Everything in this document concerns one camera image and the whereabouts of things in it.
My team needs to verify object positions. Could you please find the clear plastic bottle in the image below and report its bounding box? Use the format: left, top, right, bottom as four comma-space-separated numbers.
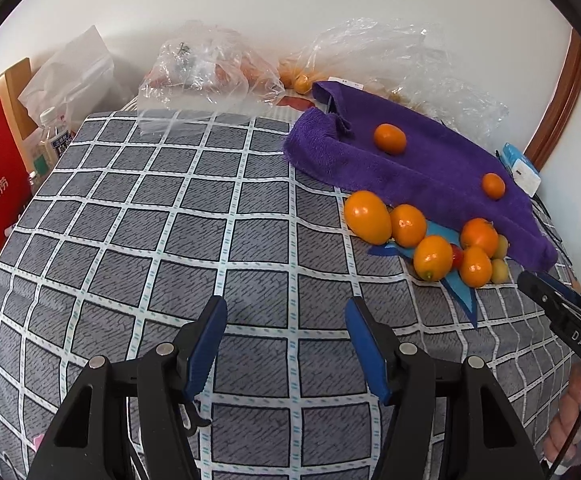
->
38, 107, 74, 161
25, 135, 54, 181

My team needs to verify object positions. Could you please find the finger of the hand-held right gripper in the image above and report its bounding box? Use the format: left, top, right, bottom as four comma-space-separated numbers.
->
517, 270, 581, 332

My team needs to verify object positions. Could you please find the orange mandarin with green stem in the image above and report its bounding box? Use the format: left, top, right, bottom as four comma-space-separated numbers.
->
459, 217, 500, 259

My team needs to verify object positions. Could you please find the grey checked bedsheet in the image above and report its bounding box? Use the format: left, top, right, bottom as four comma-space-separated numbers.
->
0, 95, 581, 480

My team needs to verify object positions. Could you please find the brown cardboard box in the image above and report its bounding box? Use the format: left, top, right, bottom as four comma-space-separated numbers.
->
0, 57, 34, 121

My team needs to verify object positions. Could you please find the purple towel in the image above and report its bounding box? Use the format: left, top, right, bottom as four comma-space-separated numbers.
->
283, 80, 560, 272

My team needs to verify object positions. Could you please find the white plastic bag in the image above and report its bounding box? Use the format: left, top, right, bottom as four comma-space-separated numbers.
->
18, 25, 131, 131

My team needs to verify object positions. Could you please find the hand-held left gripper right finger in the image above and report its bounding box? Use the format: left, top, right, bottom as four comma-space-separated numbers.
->
345, 296, 541, 480

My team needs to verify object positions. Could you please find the person's right hand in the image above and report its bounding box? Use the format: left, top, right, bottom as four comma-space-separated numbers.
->
543, 362, 581, 463

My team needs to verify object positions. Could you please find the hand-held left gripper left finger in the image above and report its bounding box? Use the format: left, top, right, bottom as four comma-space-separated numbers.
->
27, 296, 228, 480

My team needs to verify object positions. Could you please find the large oval orange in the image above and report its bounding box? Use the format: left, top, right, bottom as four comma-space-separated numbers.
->
343, 190, 392, 243

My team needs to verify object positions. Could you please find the brown wooden door frame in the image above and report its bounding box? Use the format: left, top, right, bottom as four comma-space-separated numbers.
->
524, 27, 581, 171

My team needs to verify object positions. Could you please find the blue white tissue pack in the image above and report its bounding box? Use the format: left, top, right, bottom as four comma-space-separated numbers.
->
499, 142, 542, 197

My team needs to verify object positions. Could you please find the clear plastic bag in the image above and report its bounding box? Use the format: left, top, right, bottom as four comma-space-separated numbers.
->
138, 20, 286, 136
385, 75, 511, 148
278, 17, 446, 96

